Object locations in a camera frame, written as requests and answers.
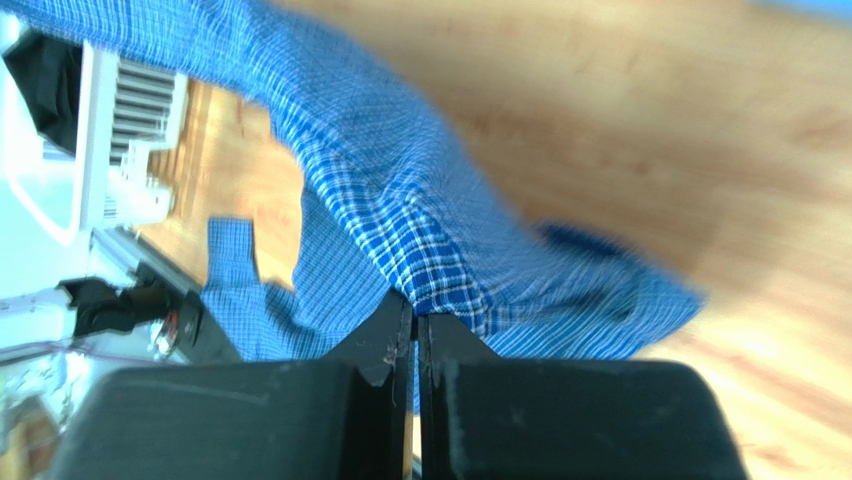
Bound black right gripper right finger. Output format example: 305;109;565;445
417;315;746;479

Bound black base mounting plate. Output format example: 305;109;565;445
136;261;242;365

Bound black shirt in basket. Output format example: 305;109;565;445
2;29;83;154

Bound white plastic laundry basket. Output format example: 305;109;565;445
1;43;188;245

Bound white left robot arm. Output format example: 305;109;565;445
1;277;178;362

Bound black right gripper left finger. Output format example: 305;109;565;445
48;291;414;479

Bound blue checked long sleeve shirt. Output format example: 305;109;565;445
1;1;702;361

